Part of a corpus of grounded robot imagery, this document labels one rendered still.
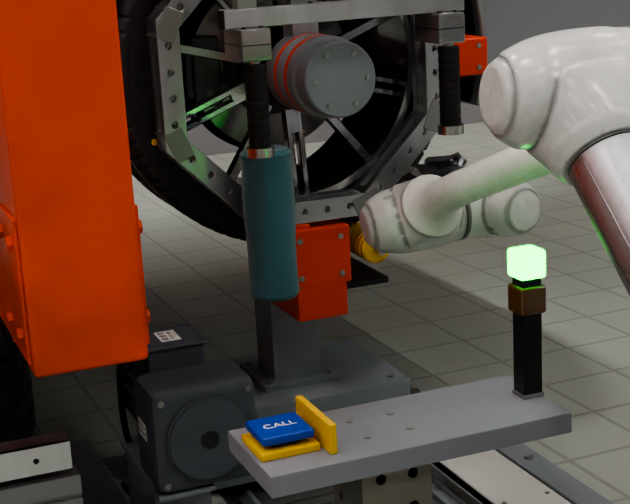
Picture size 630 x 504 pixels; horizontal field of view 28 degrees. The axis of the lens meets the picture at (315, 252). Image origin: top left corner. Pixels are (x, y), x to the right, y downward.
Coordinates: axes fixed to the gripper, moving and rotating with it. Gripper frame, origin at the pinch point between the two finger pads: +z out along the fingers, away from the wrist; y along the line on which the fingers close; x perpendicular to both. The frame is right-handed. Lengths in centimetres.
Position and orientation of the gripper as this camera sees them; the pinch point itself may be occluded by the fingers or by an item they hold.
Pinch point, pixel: (410, 172)
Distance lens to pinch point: 239.5
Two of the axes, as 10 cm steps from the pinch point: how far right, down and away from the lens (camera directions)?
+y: 6.2, -7.8, 0.7
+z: -3.7, -2.1, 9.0
